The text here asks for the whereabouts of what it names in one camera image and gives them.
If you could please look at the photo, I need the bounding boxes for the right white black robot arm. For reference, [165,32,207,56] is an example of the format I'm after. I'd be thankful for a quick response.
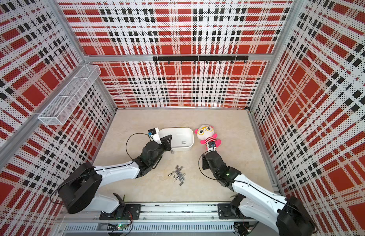
[199,150,318,236]

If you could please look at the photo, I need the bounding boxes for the white wire mesh basket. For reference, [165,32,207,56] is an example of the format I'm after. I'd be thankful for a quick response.
[38,65,101,125]

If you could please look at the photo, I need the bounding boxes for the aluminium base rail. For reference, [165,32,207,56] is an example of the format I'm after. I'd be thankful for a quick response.
[51,202,261,236]

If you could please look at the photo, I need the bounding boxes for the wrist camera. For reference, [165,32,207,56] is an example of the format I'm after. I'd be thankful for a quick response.
[148,128,161,145]
[207,141,216,152]

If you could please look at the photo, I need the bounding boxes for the black wall hook rail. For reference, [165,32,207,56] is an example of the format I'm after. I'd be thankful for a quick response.
[153,56,249,63]

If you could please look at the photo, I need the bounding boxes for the green circuit board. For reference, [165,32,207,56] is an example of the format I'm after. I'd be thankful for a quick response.
[108,224,128,231]

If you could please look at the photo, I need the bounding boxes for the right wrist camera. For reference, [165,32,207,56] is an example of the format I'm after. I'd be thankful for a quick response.
[207,141,216,152]

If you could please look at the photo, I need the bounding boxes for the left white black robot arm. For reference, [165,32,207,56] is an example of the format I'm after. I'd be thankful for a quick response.
[57,135,173,215]

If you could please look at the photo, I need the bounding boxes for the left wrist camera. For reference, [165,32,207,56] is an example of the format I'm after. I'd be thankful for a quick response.
[148,128,161,145]

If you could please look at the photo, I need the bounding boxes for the white plastic storage box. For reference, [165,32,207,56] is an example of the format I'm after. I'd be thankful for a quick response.
[159,127,195,152]

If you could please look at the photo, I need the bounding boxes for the pink white plush doll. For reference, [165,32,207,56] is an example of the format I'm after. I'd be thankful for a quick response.
[194,124,222,149]

